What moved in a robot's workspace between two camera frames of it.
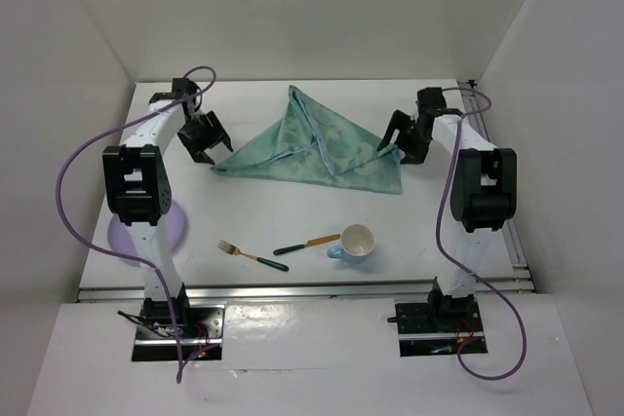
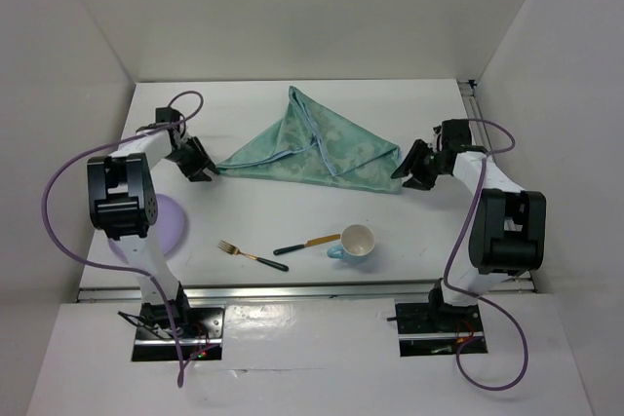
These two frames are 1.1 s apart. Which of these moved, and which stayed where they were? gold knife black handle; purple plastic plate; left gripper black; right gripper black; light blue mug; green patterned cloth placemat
Moved: right gripper black; left gripper black
Stayed: green patterned cloth placemat; purple plastic plate; light blue mug; gold knife black handle
